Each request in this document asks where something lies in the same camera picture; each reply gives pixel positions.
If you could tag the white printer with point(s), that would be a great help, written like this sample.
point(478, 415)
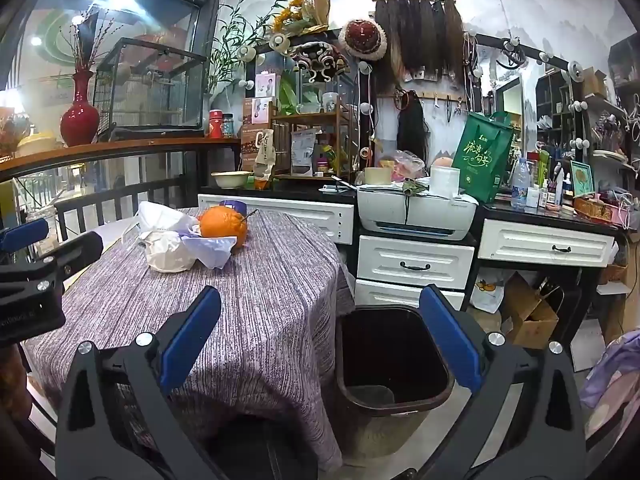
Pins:
point(415, 215)

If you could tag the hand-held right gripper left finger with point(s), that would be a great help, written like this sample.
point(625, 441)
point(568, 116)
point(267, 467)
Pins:
point(192, 340)

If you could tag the cream bowl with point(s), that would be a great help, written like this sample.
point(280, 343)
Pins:
point(231, 180)

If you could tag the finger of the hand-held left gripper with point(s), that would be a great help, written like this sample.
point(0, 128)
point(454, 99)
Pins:
point(25, 234)
point(75, 256)

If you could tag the lion head ornament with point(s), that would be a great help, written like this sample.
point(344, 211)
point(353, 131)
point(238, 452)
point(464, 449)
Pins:
point(320, 62)

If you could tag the white plastic wrapper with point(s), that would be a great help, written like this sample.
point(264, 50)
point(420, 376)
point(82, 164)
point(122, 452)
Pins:
point(210, 252)

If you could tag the green tote bag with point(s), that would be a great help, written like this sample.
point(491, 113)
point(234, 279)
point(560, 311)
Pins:
point(480, 160)

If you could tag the green leafy plant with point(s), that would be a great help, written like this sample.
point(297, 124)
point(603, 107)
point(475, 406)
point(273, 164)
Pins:
point(222, 67)

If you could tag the kraft snack bag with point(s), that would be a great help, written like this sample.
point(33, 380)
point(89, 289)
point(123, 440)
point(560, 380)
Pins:
point(264, 152)

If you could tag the red tin can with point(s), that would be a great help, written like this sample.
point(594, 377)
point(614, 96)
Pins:
point(216, 125)

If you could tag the peach round object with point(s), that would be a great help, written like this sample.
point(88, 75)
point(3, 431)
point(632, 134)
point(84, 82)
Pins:
point(442, 161)

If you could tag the small clear jar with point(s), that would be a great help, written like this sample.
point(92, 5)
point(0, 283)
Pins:
point(227, 127)

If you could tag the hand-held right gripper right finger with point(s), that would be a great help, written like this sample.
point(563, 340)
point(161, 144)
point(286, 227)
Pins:
point(450, 340)

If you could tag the purple yogurt cup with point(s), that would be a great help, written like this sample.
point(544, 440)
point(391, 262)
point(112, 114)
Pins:
point(235, 206)

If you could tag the brown carton box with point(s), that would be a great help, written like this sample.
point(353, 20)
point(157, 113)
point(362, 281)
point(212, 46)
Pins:
point(249, 150)

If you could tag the pink box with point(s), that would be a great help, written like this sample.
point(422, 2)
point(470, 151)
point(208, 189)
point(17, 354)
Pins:
point(265, 85)

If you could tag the glass cage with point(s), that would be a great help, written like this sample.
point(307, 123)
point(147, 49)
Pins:
point(150, 100)

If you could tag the dried branches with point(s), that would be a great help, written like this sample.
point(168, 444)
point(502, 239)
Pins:
point(86, 57)

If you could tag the white tissue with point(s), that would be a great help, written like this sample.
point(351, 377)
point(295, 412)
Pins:
point(165, 255)

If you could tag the red embroidered hat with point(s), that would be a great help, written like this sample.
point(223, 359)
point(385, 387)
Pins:
point(362, 37)

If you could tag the dark brown trash bin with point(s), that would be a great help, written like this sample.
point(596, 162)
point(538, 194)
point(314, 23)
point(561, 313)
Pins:
point(390, 355)

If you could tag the dark hanging wig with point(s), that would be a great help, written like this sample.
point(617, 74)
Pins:
point(412, 130)

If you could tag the teal picture frame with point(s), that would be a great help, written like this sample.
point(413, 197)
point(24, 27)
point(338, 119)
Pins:
point(582, 180)

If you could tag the black railing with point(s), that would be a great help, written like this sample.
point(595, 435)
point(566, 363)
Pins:
point(120, 192)

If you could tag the black cubby shelf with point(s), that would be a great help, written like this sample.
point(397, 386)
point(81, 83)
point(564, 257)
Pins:
point(545, 110)

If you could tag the grey foil packet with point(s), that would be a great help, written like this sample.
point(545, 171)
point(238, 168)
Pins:
point(303, 155)

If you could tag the orange peel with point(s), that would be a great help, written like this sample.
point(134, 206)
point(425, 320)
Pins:
point(222, 225)

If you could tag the brown cardboard box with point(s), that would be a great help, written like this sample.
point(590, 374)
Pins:
point(525, 315)

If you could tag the wall mirror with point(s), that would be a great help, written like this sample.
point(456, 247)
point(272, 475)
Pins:
point(512, 100)

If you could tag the clear water bottle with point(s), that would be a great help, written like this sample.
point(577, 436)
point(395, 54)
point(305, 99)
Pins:
point(520, 185)

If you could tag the purple floral cloth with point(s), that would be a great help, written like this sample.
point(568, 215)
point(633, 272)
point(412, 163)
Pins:
point(612, 390)

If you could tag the row of hanging hair pieces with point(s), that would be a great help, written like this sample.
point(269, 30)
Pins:
point(415, 35)

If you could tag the pink plastic bag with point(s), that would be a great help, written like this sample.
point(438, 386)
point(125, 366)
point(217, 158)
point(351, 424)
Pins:
point(407, 165)

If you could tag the white drawer cabinet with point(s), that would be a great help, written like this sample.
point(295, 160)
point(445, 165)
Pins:
point(415, 260)

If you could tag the cream paper cup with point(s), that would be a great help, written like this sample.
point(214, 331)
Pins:
point(377, 176)

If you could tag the wooden shelf rack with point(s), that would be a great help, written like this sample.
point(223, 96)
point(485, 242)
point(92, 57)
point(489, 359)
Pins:
point(312, 116)

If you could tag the red vase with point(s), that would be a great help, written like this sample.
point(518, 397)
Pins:
point(80, 120)

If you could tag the white paper roll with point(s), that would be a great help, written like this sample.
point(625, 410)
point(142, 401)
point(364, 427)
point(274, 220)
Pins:
point(444, 182)

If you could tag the wooden ledge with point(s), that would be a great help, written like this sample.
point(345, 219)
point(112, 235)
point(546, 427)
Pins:
point(125, 146)

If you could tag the sunflower bouquet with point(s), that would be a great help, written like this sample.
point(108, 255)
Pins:
point(295, 15)

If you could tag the white paper bag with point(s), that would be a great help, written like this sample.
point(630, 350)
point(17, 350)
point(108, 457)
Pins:
point(486, 292)

